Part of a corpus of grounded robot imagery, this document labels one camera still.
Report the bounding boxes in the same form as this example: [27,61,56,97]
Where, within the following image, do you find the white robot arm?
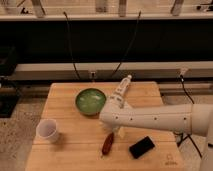
[99,96,213,171]

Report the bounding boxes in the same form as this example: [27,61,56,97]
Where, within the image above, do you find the green ceramic bowl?
[75,88,106,116]

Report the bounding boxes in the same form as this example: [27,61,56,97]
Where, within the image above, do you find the red chili pepper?
[101,133,114,156]

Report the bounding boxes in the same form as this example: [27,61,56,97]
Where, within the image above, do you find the white plastic bottle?
[115,75,132,97]

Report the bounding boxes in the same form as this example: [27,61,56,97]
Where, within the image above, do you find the small white box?
[124,102,132,109]

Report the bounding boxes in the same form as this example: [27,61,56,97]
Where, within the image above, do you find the black smartphone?
[129,136,155,159]

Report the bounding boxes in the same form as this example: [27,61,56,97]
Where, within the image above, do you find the white plastic cup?
[36,119,59,143]

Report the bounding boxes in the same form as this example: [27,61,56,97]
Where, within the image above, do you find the black equipment at left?
[0,46,19,118]

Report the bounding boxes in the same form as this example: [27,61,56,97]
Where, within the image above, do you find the wall power outlet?
[89,71,97,82]

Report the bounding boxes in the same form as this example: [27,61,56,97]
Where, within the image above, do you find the black cable left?
[63,11,82,81]

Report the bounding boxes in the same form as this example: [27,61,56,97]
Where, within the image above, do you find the black cable right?
[108,10,142,80]

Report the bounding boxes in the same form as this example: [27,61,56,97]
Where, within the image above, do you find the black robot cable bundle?
[176,74,203,158]

